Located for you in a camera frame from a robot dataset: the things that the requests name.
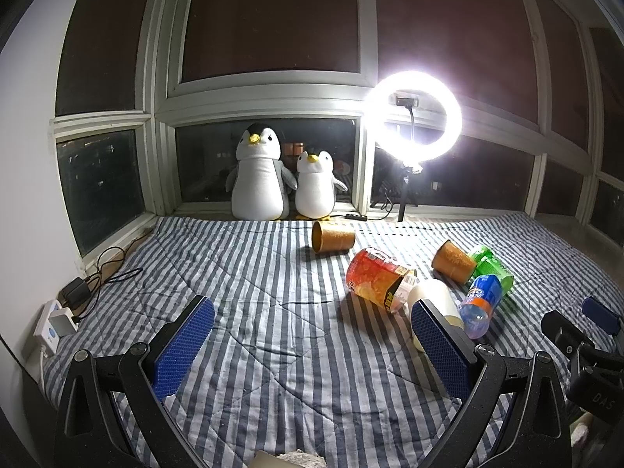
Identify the brown paper cup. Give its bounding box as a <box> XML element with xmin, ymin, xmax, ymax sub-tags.
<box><xmin>431</xmin><ymin>240</ymin><xmax>477</xmax><ymax>284</ymax></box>
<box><xmin>312</xmin><ymin>221</ymin><xmax>355</xmax><ymax>254</ymax></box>

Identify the white paper cup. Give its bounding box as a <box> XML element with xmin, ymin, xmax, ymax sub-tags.
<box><xmin>406</xmin><ymin>279</ymin><xmax>465</xmax><ymax>353</ymax></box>

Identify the orange instant noodle cup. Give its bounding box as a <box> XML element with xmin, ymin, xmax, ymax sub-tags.
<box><xmin>346</xmin><ymin>248</ymin><xmax>417</xmax><ymax>314</ymax></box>

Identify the blue orange Fanta bottle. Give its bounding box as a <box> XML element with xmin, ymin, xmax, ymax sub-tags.
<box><xmin>458</xmin><ymin>274</ymin><xmax>503</xmax><ymax>340</ymax></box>

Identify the green soda bottle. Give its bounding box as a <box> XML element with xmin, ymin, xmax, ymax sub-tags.
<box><xmin>468</xmin><ymin>245</ymin><xmax>514</xmax><ymax>295</ymax></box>

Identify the white power strip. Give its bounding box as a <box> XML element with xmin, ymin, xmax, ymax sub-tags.
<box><xmin>34</xmin><ymin>299</ymin><xmax>62</xmax><ymax>355</ymax></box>

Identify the white charger block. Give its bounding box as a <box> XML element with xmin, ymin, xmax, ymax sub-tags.
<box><xmin>49</xmin><ymin>307</ymin><xmax>77</xmax><ymax>337</ymax></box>

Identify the black power adapter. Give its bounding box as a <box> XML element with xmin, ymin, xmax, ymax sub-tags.
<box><xmin>59</xmin><ymin>277</ymin><xmax>91</xmax><ymax>310</ymax></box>

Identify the striped blue white quilt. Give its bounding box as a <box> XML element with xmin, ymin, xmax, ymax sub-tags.
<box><xmin>43</xmin><ymin>213</ymin><xmax>623</xmax><ymax>467</ymax></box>

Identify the black power strip on sill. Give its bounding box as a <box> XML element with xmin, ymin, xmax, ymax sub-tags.
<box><xmin>344</xmin><ymin>213</ymin><xmax>368</xmax><ymax>222</ymax></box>

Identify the small plush penguin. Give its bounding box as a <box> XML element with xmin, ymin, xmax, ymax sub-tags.
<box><xmin>295</xmin><ymin>150</ymin><xmax>348</xmax><ymax>220</ymax></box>

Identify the large plush penguin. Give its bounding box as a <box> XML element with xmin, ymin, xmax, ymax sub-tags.
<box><xmin>225</xmin><ymin>122</ymin><xmax>298</xmax><ymax>221</ymax></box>

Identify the black power cable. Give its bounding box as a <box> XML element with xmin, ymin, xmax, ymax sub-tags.
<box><xmin>72</xmin><ymin>245</ymin><xmax>144</xmax><ymax>321</ymax></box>

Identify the black ring light tripod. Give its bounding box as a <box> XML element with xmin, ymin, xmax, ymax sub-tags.
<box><xmin>395</xmin><ymin>93</ymin><xmax>419</xmax><ymax>223</ymax></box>

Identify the bright ring light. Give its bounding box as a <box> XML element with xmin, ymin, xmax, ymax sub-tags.
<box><xmin>361</xmin><ymin>70</ymin><xmax>463</xmax><ymax>168</ymax></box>

